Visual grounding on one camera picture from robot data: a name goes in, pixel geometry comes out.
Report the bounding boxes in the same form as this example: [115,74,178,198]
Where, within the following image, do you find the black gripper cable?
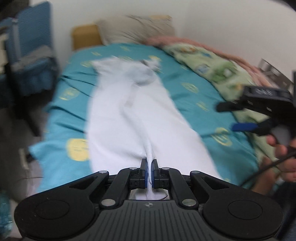
[240,151,296,187]

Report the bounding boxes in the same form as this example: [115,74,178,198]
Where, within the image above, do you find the yellow pillow behind grey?
[148,15,172,23]

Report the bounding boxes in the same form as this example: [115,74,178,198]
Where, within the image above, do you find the white garment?
[86,57,220,178]

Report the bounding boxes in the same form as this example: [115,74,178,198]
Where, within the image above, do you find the teal patterned bed sheet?
[30,44,258,192]

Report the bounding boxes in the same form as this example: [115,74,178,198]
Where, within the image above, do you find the green cartoon fleece blanket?
[160,43,275,163]

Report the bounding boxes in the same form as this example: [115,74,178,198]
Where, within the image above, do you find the blue folding chair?
[1,1,59,95]

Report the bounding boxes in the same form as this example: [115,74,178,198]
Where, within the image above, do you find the person's right hand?
[250,135,296,195]

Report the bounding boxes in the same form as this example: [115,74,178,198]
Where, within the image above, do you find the mustard yellow headboard cushion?
[71,24,103,51]

